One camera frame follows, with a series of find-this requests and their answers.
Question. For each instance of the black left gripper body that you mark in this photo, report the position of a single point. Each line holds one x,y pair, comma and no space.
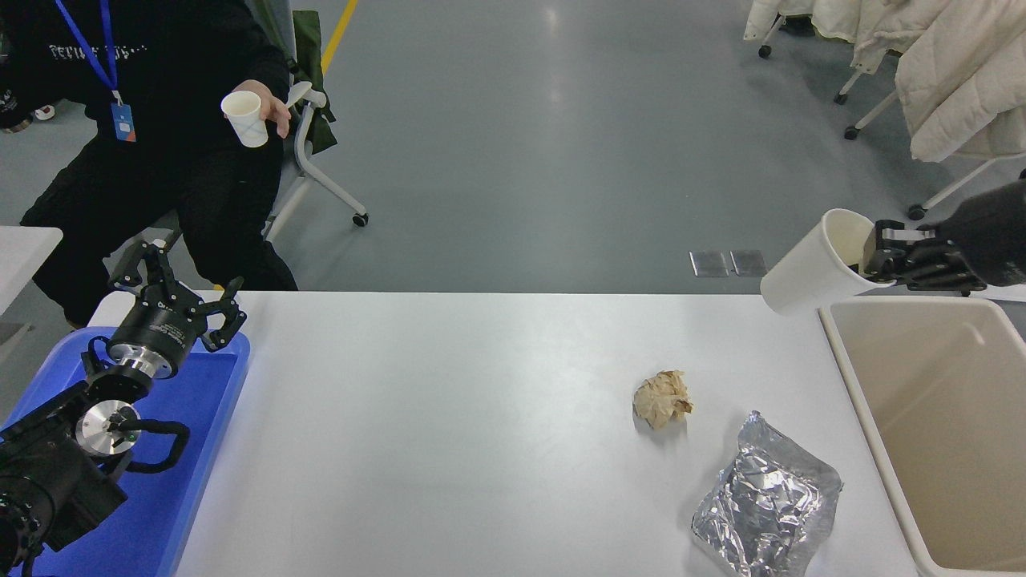
160,328

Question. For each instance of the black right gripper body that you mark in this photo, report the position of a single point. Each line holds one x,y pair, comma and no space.
994,232

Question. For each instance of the white paper cup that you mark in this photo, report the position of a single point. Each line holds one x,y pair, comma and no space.
809,268

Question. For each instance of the small printed paper cup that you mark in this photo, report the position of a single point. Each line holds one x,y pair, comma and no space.
247,120

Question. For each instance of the tan paper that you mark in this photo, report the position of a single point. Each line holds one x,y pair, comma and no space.
661,398

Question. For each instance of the silver foil bag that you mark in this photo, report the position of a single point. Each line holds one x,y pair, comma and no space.
761,505

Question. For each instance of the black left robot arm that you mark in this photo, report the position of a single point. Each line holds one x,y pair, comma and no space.
48,481

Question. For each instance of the person's hand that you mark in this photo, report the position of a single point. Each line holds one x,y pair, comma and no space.
274,104

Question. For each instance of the white flat slab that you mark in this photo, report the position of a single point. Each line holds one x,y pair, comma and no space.
1010,295

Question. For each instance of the person in black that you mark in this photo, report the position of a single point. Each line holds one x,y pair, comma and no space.
160,184

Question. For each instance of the blue plastic tray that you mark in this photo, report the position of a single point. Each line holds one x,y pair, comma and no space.
184,449

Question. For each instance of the small white side table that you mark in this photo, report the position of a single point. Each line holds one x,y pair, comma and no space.
20,252

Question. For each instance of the metal floor plate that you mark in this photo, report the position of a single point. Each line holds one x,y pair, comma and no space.
749,263
708,264

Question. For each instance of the white padded jacket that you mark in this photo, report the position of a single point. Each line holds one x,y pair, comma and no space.
769,16
882,24
962,80

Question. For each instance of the large pale plastic bin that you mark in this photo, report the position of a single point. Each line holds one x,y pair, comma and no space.
946,441

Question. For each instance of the white office chair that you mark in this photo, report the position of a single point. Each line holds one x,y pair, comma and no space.
314,98

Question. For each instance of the dark green jacket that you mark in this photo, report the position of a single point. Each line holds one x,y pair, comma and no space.
309,48

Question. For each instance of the white chair frame with casters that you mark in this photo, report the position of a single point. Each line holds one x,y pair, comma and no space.
765,51
916,212
839,98

